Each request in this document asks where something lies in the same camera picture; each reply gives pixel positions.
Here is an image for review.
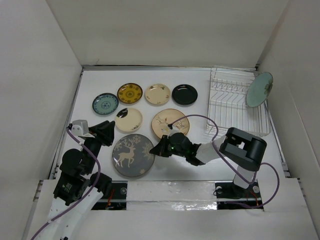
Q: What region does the black glossy small plate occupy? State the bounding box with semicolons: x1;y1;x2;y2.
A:
171;84;198;106

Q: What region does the cream floral small plate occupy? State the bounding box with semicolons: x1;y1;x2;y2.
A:
144;83;171;105

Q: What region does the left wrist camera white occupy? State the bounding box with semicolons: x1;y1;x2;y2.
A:
67;119;89;137

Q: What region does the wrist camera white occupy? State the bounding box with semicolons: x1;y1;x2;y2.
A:
167;124;180;136
67;119;89;137

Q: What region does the light green floral plate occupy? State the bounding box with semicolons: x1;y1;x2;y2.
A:
245;72;273;108

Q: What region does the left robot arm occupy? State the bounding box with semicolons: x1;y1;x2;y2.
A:
40;119;115;240

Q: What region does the blue white patterned plate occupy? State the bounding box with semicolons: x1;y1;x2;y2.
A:
92;92;119;116

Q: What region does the white wire dish rack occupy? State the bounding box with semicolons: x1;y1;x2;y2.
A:
207;66;271;137

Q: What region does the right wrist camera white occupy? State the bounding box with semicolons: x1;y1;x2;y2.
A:
167;124;180;136

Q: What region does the yellow patterned small plate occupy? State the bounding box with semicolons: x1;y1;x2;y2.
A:
117;83;143;104

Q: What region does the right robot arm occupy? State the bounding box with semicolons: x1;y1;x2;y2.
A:
149;127;267;197

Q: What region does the cream plate with dark patch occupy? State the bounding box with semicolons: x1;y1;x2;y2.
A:
115;107;143;133

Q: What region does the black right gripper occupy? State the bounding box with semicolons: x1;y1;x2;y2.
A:
150;134;187;158

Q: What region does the beige bird branch plate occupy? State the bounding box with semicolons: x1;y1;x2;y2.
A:
151;108;190;139

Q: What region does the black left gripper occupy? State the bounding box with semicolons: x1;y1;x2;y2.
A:
82;119;115;173

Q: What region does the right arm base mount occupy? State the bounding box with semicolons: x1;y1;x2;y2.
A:
214;182;261;200

